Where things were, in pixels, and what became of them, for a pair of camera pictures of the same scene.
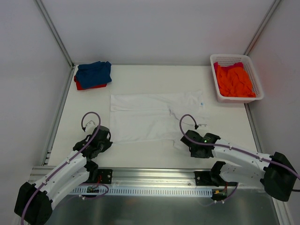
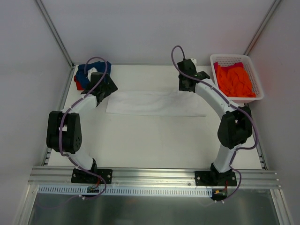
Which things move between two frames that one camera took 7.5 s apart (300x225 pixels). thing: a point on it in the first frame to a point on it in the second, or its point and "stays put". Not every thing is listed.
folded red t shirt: (79, 87) stays put
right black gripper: (186, 139) to (185, 84)
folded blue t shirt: (94, 74) stays put
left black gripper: (103, 142) to (108, 86)
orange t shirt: (236, 82) stays put
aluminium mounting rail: (135, 177) stays put
